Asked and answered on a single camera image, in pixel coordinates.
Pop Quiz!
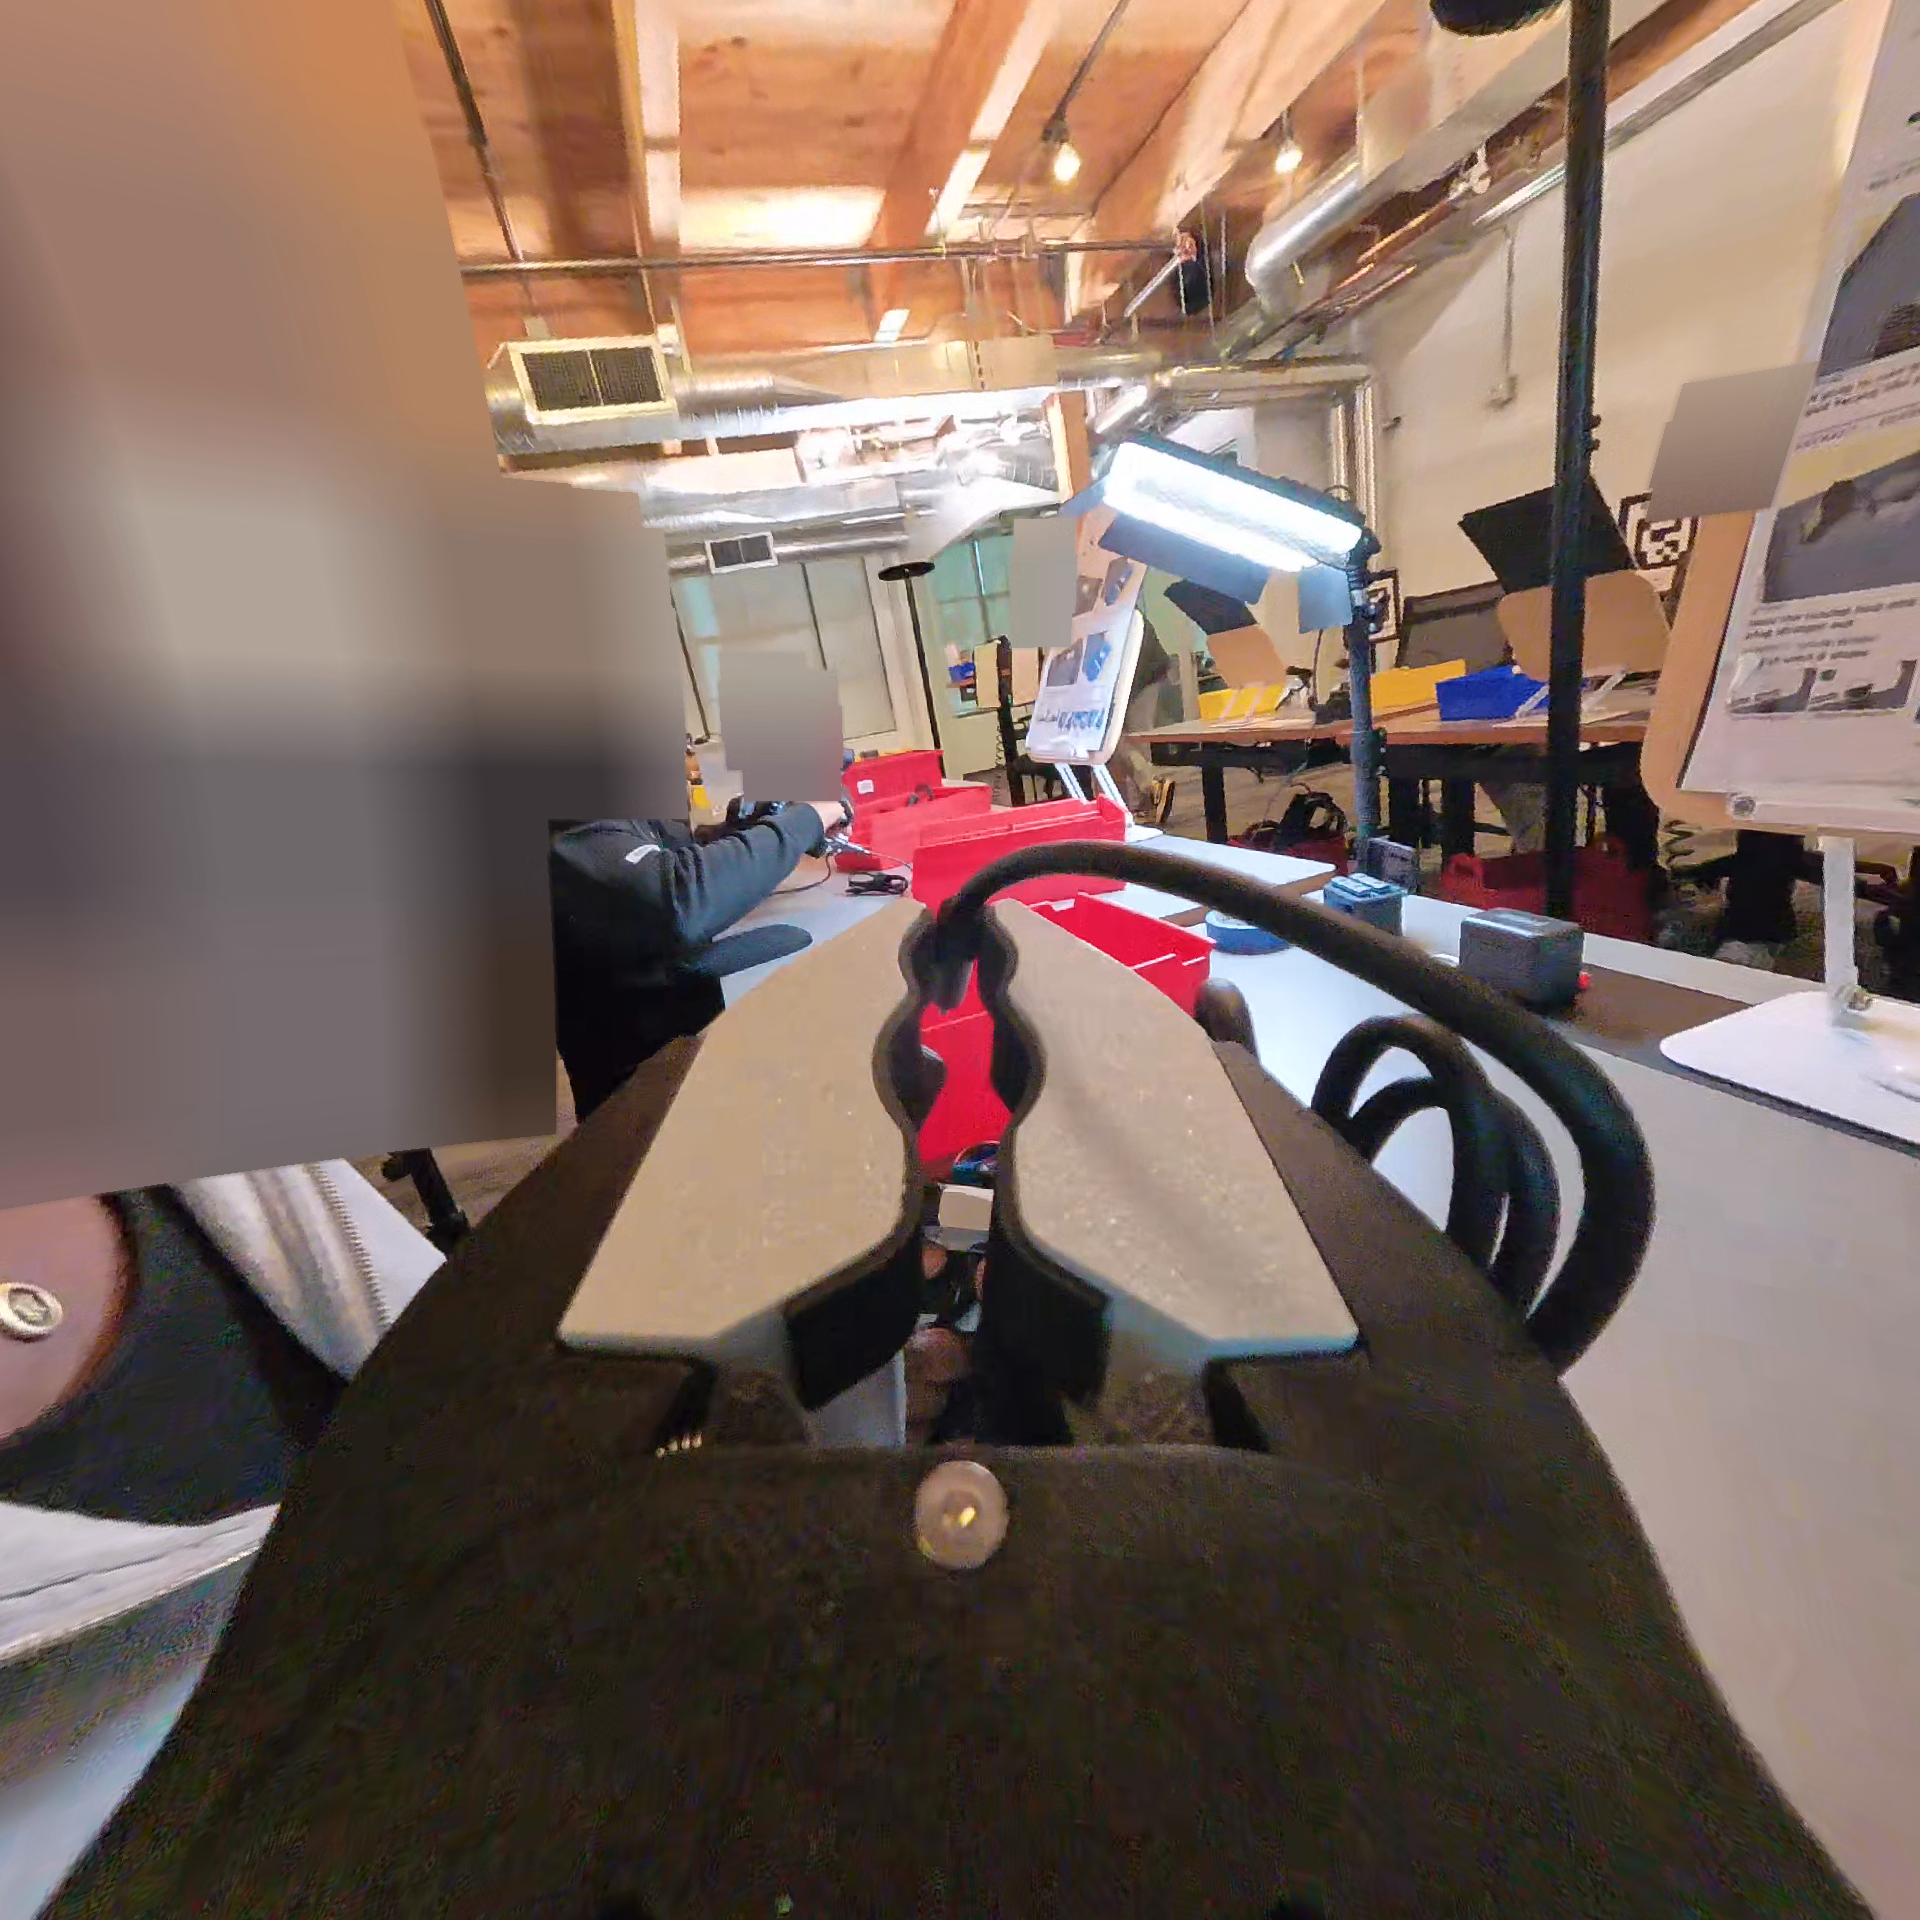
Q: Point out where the red plastic bin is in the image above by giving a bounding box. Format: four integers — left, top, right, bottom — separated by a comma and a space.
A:
910, 794, 1127, 912
914, 890, 1214, 1180
843, 750, 993, 860

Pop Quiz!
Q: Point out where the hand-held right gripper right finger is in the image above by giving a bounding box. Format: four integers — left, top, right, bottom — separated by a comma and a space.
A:
959, 896, 1363, 1444

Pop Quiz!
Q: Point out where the wooden board with printed sheets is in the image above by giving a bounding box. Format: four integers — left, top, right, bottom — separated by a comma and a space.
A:
1639, 0, 1920, 836

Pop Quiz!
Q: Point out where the black usb-c cable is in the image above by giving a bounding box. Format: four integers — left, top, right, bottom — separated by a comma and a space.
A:
936, 839, 1655, 1373

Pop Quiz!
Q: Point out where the white board with blue pictures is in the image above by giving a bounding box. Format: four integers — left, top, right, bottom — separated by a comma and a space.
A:
1026, 510, 1146, 769

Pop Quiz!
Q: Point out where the black desk mat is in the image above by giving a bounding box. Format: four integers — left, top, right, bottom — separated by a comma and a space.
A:
1558, 957, 1807, 1055

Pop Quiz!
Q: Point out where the ceiling air vent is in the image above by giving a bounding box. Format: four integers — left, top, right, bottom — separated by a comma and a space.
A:
487, 336, 675, 429

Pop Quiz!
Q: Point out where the black vertical pole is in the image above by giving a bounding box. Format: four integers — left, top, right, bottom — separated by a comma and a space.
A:
1542, 0, 1615, 920

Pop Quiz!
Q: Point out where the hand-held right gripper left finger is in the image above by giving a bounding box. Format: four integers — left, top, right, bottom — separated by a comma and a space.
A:
558, 896, 969, 1415

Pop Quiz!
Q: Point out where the silver ventilation duct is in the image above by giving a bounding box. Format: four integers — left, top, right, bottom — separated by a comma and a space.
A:
1240, 0, 1847, 319

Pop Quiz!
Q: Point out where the wooden work table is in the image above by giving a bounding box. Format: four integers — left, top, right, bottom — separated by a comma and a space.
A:
1125, 703, 1653, 841

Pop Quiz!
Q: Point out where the rectangular led light panel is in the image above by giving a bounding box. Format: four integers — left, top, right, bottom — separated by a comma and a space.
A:
1063, 434, 1382, 606

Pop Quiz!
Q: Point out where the large grey power adapter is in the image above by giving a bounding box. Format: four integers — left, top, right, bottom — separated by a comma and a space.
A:
1458, 908, 1586, 1007

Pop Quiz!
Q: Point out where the person's black shirt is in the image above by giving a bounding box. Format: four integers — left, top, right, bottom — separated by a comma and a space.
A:
0, 1191, 354, 1524

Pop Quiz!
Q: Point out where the person's grey hoodie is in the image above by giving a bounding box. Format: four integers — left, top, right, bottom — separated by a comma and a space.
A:
0, 1160, 453, 1906

